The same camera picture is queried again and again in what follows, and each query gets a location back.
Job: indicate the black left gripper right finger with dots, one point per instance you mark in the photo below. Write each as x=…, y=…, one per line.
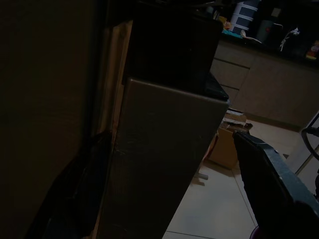
x=269, y=189

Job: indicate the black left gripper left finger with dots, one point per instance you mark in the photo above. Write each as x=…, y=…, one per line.
x=74, y=194

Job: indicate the purple bowl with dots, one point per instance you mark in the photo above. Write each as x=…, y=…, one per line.
x=256, y=233

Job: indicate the grey fridge compartment door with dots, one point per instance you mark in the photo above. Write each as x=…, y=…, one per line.
x=162, y=149

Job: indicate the brown cardboard box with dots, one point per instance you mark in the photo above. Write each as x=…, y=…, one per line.
x=224, y=152

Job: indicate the beige black-topped kitchen counter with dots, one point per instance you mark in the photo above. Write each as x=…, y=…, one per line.
x=274, y=87

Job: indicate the colourful small toy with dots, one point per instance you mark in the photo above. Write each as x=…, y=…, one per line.
x=314, y=49

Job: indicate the white ladle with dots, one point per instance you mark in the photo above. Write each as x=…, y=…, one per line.
x=249, y=37

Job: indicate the white ribbon bundle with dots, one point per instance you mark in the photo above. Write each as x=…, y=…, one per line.
x=289, y=37

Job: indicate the grey round bin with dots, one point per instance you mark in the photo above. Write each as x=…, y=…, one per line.
x=264, y=31

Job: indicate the teal plastic container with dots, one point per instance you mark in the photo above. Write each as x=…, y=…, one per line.
x=228, y=32

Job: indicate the white plastic drawer stack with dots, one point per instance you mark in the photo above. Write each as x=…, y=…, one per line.
x=243, y=16

